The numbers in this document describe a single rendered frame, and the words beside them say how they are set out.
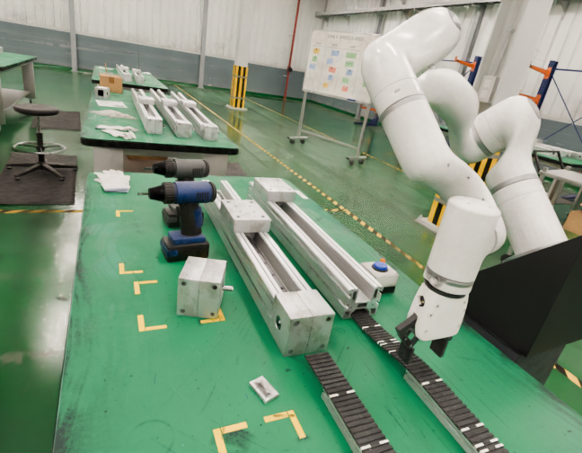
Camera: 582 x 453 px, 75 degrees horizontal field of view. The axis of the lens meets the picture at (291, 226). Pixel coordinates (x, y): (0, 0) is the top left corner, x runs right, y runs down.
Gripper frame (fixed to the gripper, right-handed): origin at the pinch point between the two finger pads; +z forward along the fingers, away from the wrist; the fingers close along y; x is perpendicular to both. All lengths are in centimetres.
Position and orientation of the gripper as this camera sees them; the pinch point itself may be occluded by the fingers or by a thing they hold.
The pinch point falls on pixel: (421, 350)
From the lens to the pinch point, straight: 83.9
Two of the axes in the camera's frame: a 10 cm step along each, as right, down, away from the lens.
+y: 9.1, -0.2, 4.2
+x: -3.9, -4.1, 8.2
